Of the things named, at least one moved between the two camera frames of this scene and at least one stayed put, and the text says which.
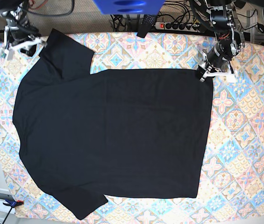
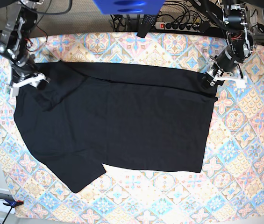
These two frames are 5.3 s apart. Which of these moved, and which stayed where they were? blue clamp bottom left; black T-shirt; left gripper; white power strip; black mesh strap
Moved: black T-shirt; left gripper
Stayed: blue clamp bottom left; black mesh strap; white power strip
